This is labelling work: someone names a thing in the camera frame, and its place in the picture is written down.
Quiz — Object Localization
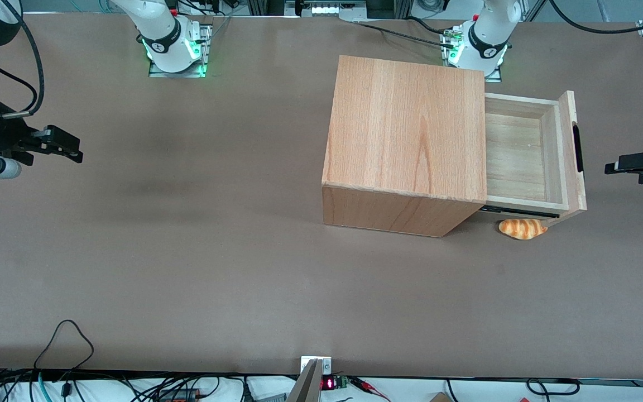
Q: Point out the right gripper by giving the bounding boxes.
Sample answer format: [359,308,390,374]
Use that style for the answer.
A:
[0,103,84,166]

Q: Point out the wooden drawer with black handle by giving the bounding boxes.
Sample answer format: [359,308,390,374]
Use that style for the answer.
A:
[481,90,588,227]

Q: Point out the light wooden drawer cabinet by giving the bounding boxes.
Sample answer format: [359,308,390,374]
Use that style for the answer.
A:
[321,55,488,238]

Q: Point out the orange striped bread toy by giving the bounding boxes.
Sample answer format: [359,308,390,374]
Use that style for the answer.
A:
[498,218,549,241]

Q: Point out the orange black device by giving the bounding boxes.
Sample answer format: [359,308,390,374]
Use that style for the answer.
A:
[157,387,200,402]

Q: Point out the lit device behind table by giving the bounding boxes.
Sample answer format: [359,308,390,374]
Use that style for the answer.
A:
[302,1,353,16]

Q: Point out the grey slanted beam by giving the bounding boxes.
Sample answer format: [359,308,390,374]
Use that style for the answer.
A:
[286,359,323,402]

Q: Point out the red black clip leads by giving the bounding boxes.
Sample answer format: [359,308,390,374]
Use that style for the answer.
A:
[348,377,392,402]

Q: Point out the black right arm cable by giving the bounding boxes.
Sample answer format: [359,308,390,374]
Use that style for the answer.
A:
[0,0,45,119]

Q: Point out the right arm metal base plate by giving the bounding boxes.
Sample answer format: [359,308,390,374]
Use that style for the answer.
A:
[148,22,214,79]

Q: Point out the black looped table cable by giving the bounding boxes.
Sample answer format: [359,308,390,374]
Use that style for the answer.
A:
[33,319,95,374]

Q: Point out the black curled cable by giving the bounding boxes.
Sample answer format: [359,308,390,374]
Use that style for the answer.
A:
[526,378,581,396]

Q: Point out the black cable to arm base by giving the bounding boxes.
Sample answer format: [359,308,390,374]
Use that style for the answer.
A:
[353,21,457,50]

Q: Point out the small metal bracket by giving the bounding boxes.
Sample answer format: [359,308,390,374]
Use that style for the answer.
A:
[300,356,333,376]

